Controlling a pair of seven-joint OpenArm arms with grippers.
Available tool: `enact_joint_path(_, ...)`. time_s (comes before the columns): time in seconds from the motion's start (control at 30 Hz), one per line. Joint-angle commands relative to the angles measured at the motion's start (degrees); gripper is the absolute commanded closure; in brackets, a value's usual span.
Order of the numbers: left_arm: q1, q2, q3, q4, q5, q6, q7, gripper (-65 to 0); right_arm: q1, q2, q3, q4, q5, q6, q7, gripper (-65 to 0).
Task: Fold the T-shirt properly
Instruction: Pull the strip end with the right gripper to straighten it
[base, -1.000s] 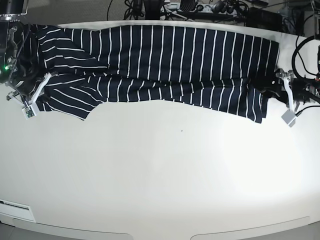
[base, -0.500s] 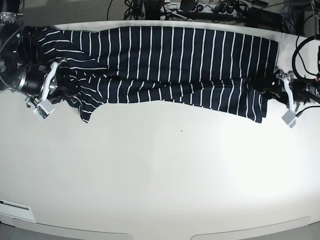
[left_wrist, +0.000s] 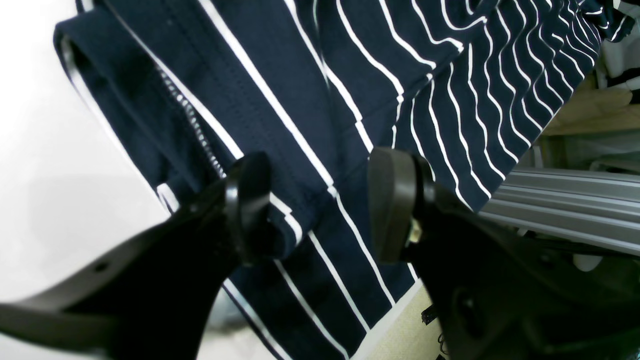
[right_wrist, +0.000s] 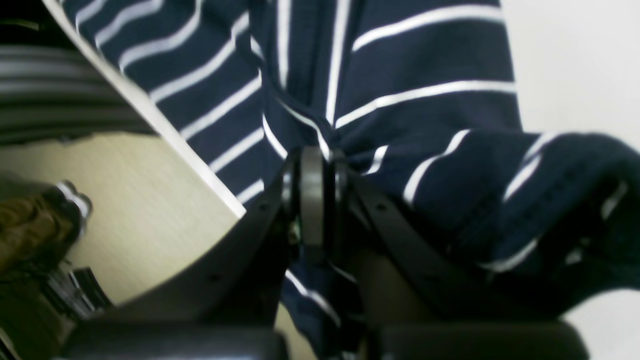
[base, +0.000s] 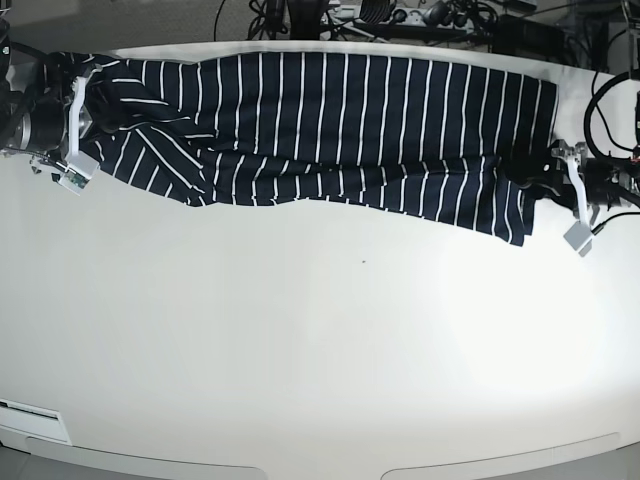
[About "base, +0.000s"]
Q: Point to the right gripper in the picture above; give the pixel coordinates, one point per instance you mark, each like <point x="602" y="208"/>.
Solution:
<point x="44" y="126"/>

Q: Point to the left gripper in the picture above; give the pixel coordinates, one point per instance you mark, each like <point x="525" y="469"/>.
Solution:
<point x="605" y="184"/>

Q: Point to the navy white striped T-shirt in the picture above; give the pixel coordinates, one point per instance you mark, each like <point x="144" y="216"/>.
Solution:
<point x="429" y="139"/>

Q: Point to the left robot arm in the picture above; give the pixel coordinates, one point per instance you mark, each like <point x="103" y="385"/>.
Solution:
<point x="595" y="49"/>

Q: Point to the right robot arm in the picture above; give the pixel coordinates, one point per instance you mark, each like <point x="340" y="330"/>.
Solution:
<point x="28" y="74"/>

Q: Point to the white power strip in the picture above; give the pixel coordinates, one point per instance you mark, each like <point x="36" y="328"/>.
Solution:
<point x="438" y="16"/>

